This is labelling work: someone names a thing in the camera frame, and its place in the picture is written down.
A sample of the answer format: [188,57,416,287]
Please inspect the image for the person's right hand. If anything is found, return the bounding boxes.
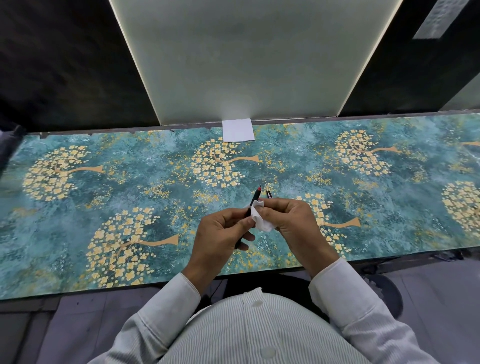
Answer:
[257,197,341,279]

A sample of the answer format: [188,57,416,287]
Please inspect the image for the person's left hand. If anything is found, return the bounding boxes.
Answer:
[181,206,257,298]

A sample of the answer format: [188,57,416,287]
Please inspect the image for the white paper square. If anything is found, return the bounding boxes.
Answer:
[249,199,279,233]
[221,118,256,143]

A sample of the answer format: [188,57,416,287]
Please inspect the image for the person's right forearm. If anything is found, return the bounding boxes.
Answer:
[308,257,442,364]

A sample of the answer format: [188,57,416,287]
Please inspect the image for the person's left forearm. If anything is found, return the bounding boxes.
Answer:
[88,272,202,364]

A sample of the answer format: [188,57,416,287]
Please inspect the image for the person's striped shirt torso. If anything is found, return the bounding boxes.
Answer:
[157,288,372,364]

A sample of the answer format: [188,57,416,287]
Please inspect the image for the black waste bin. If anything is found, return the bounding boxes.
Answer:
[364,273,405,320]

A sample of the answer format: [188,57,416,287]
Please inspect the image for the teal floral table cover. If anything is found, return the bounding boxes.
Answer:
[0,112,480,301]

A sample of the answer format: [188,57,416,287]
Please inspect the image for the frosted white light panel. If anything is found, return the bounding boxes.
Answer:
[440,72,480,112]
[108,0,404,127]

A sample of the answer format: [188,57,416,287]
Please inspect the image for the black wrapped metal frame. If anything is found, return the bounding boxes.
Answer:
[0,124,28,175]

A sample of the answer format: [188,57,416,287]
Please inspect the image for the grey wall sticker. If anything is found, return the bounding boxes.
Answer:
[412,0,471,40]

